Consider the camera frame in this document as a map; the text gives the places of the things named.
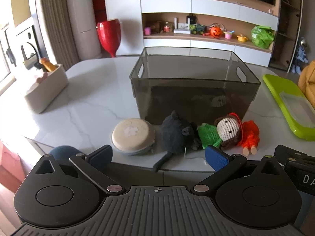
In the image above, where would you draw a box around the crochet doll green dress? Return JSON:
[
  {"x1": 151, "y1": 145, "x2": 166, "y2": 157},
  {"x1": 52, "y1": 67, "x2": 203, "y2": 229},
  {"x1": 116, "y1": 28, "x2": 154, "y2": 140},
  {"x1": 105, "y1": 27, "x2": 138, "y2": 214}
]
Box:
[{"x1": 197, "y1": 112, "x2": 243, "y2": 150}]

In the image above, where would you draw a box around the round beige zipper pouch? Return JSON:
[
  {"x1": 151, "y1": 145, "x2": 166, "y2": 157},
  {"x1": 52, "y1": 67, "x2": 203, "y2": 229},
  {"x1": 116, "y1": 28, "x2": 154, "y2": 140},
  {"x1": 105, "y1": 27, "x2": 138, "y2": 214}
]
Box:
[{"x1": 111, "y1": 118, "x2": 155, "y2": 156}]

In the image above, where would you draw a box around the green bin lid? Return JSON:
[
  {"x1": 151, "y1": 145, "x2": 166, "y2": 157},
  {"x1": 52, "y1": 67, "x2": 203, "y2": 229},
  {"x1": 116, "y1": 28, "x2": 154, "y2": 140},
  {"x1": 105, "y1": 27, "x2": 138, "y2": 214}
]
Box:
[{"x1": 263, "y1": 74, "x2": 314, "y2": 141}]

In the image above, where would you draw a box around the dark grey plush mouse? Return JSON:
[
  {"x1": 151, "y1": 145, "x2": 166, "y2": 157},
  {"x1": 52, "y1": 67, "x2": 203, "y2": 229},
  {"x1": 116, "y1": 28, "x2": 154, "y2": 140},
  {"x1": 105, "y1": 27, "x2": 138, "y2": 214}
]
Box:
[{"x1": 153, "y1": 111, "x2": 202, "y2": 172}]

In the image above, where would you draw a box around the blue round stool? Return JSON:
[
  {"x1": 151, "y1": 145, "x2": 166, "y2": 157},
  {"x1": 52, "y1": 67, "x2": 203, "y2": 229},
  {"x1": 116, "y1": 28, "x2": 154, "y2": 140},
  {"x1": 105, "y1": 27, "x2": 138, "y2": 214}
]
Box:
[{"x1": 49, "y1": 146, "x2": 82, "y2": 160}]

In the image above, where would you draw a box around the smoky transparent storage bin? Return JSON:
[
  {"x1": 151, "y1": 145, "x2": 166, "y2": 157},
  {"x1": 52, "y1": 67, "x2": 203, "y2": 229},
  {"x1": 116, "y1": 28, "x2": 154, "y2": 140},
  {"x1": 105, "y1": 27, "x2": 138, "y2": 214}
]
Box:
[{"x1": 129, "y1": 47, "x2": 260, "y2": 125}]

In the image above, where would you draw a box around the cream rectangular desk organizer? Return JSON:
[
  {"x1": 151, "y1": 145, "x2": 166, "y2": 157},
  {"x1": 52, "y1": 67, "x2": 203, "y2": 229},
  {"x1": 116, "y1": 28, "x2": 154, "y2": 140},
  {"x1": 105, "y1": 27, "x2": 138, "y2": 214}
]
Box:
[{"x1": 24, "y1": 64, "x2": 68, "y2": 114}]

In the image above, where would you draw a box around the yellow cushioned chair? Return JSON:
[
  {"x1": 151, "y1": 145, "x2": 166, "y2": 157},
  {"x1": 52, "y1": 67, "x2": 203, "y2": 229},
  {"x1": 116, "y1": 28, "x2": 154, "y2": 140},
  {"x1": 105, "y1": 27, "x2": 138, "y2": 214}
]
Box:
[{"x1": 298, "y1": 60, "x2": 315, "y2": 108}]

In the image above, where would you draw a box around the orange toy in organizer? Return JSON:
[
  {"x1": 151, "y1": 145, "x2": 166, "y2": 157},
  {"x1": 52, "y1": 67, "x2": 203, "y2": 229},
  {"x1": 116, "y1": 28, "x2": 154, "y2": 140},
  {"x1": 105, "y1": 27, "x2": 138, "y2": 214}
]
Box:
[{"x1": 40, "y1": 58, "x2": 57, "y2": 72}]

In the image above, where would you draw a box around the blue robot figurine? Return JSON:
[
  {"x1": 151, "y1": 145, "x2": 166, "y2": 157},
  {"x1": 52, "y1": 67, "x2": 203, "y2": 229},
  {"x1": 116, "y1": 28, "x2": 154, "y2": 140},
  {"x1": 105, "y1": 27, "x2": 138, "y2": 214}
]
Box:
[{"x1": 291, "y1": 37, "x2": 309, "y2": 75}]

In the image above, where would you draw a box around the yellow toy pot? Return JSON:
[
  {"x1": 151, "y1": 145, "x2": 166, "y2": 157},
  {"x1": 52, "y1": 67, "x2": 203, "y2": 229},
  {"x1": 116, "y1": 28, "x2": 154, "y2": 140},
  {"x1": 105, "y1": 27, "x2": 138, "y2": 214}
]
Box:
[{"x1": 237, "y1": 34, "x2": 248, "y2": 42}]

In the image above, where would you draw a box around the pink toy cup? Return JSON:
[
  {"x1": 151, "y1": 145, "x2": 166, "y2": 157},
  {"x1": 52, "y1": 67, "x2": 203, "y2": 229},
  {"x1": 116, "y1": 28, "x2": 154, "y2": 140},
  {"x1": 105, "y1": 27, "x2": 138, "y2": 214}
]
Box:
[{"x1": 223, "y1": 31, "x2": 234, "y2": 40}]

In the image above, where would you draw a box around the red floor vase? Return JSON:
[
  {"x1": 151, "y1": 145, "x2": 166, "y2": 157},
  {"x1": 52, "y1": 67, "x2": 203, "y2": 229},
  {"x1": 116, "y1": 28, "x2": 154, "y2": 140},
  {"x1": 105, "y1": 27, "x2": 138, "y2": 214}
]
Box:
[{"x1": 96, "y1": 19, "x2": 121, "y2": 58}]

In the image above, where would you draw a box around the orange pumpkin toy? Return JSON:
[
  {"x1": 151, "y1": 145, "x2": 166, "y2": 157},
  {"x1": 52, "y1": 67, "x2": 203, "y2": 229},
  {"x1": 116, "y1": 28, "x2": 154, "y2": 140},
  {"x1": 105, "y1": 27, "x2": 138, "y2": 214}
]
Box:
[{"x1": 210, "y1": 27, "x2": 223, "y2": 38}]

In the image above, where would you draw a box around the green plastic bag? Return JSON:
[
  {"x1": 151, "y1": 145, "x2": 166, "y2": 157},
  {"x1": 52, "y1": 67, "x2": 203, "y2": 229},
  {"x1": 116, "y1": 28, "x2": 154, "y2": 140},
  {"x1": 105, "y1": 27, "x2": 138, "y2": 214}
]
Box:
[{"x1": 251, "y1": 26, "x2": 275, "y2": 49}]

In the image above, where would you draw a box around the green toy tractor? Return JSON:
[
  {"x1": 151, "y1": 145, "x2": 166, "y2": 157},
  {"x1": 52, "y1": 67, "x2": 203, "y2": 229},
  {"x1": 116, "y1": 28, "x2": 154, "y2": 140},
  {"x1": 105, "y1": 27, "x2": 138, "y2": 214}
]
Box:
[{"x1": 189, "y1": 24, "x2": 207, "y2": 35}]

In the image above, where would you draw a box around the white router box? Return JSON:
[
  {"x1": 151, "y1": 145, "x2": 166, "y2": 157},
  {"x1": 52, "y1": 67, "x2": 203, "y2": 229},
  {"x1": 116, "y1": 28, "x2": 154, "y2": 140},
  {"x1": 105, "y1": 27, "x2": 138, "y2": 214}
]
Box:
[{"x1": 173, "y1": 18, "x2": 191, "y2": 34}]

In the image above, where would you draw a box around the pink small cup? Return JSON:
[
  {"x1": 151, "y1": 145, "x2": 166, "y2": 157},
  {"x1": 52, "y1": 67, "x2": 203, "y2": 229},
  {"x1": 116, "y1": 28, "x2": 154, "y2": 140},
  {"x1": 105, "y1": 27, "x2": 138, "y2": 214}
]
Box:
[{"x1": 144, "y1": 27, "x2": 151, "y2": 36}]

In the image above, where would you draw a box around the white wall shelf unit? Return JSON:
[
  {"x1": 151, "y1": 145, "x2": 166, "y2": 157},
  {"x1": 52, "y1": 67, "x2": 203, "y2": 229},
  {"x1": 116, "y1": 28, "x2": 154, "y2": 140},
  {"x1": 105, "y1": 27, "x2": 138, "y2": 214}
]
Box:
[{"x1": 140, "y1": 0, "x2": 280, "y2": 67}]

